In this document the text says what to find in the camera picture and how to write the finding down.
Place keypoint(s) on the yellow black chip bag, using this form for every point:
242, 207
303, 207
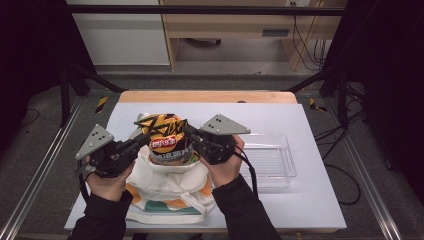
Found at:
166, 143

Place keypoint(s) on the black horizontal frame bar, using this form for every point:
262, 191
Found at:
200, 10

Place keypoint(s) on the white table mat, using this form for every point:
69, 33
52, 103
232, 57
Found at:
300, 200

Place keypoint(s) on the white cabinet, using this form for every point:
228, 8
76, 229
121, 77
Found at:
123, 40

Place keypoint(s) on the person's left hand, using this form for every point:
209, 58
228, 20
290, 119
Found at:
110, 188

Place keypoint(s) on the aluminium rail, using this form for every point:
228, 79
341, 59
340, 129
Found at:
373, 200
43, 156

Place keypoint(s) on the yellow black tape strip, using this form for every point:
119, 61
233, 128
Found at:
315, 106
101, 104

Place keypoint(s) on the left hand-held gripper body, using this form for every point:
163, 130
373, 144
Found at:
106, 160

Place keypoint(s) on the black metal frame stand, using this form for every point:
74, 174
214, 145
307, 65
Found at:
65, 96
342, 100

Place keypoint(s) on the black curtain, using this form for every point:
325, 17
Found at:
390, 66
33, 50

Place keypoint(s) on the person's right hand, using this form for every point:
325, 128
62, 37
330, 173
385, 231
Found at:
226, 173

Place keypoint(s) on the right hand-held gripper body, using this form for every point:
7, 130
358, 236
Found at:
216, 146

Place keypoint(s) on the light wooden desk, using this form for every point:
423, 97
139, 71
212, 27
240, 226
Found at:
233, 25

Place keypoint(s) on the white tote bag colourful blobs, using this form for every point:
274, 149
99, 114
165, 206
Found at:
173, 180

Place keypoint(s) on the clear plastic bin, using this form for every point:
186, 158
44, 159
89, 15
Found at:
273, 160

